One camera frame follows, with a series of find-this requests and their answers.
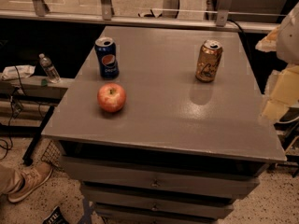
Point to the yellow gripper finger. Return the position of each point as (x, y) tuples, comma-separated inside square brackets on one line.
[(269, 42), (281, 92)]

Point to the orange soda can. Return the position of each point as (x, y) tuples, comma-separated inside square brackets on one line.
[(208, 60)]

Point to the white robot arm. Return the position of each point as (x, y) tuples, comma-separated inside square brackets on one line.
[(288, 38)]

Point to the blue Pepsi can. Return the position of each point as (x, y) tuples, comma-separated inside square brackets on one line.
[(105, 49)]

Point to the red apple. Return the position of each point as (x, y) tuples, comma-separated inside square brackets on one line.
[(111, 97)]

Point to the clear plastic water bottle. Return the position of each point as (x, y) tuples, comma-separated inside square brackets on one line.
[(49, 68)]

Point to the low grey bench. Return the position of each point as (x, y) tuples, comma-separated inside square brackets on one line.
[(33, 90)]

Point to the white crumpled cloth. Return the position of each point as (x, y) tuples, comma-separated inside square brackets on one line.
[(17, 71)]

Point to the black printed bag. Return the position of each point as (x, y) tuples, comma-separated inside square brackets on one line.
[(56, 217)]

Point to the tan sneaker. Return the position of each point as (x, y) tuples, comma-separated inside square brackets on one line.
[(32, 179)]

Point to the khaki trouser leg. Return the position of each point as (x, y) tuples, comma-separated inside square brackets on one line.
[(11, 180)]

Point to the metal window frame rail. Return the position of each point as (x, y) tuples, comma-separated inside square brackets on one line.
[(185, 14)]

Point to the wire mesh basket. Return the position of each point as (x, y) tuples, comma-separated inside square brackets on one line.
[(51, 155)]

